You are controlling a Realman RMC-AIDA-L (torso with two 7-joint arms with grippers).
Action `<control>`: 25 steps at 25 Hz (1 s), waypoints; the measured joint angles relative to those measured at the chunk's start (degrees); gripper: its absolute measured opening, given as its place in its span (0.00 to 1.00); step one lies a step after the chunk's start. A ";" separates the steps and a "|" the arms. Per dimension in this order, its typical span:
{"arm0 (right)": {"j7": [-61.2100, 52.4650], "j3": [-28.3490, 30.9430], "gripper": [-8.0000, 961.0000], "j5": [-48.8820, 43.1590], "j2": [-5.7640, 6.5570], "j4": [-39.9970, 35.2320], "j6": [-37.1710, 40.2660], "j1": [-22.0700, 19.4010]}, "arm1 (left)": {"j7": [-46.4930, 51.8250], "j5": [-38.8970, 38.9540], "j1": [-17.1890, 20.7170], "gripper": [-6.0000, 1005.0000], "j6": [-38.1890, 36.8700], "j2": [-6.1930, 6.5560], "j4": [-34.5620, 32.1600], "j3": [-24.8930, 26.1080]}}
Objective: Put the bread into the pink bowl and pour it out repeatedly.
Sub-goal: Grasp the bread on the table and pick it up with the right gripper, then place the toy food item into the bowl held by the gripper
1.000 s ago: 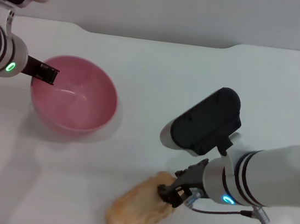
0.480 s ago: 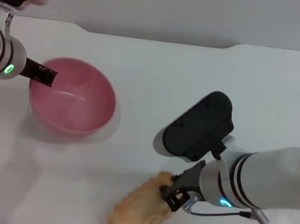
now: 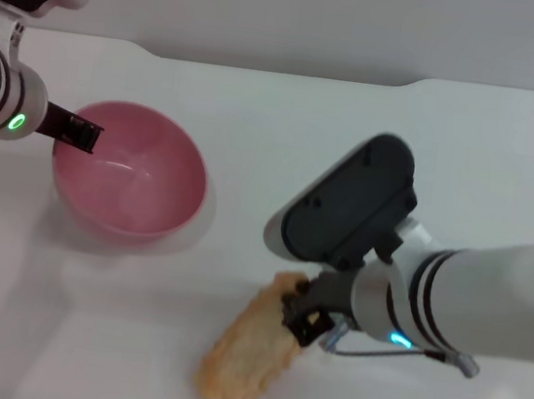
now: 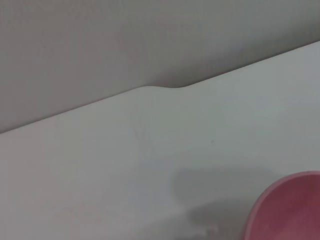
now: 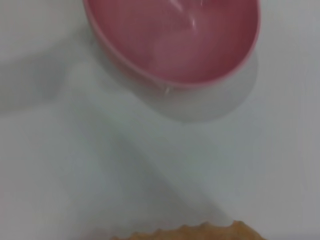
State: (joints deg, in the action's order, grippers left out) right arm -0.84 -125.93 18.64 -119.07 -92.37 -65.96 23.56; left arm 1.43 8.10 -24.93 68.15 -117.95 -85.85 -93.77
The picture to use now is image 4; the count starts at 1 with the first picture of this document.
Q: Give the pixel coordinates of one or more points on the pink plastic bowl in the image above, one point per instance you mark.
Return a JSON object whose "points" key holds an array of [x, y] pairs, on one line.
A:
{"points": [[290, 207]]}

